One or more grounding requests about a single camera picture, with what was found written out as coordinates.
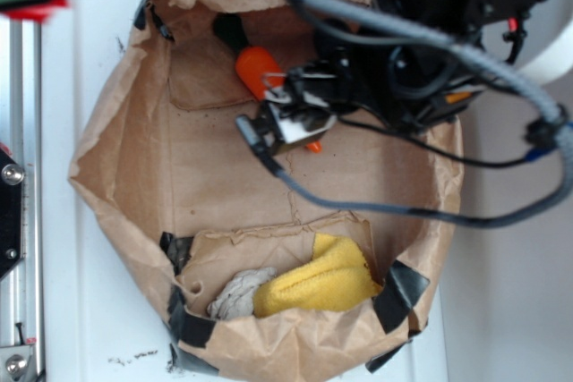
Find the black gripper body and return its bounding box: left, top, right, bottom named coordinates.
left=286, top=19, right=483, bottom=134

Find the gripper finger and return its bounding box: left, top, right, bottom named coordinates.
left=257, top=102, right=336, bottom=155
left=261, top=72, right=291, bottom=103

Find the orange toy carrot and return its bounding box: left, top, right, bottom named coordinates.
left=212, top=13, right=319, bottom=155

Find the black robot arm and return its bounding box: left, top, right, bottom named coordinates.
left=254, top=0, right=544, bottom=154

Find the brown paper bag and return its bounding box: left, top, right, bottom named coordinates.
left=70, top=0, right=453, bottom=381

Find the black tape upper left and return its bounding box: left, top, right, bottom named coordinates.
left=133, top=0, right=175, bottom=42

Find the yellow cloth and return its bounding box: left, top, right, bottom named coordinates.
left=253, top=233, right=382, bottom=318

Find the crumpled white paper wad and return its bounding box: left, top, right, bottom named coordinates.
left=207, top=267, right=277, bottom=320

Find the black tape lower left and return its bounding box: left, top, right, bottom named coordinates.
left=159, top=232, right=219, bottom=377

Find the white plastic tray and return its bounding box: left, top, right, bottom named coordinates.
left=38, top=0, right=450, bottom=382

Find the thin black cable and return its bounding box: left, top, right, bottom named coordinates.
left=338, top=115, right=545, bottom=169

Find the grey sleeved cable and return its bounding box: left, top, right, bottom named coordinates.
left=235, top=0, right=573, bottom=230

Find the black bracket with bolts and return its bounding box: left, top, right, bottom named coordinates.
left=0, top=143, right=25, bottom=280

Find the aluminium frame rail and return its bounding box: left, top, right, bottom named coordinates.
left=1, top=17, right=46, bottom=381

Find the metal corner bracket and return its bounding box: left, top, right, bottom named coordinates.
left=0, top=344, right=37, bottom=382

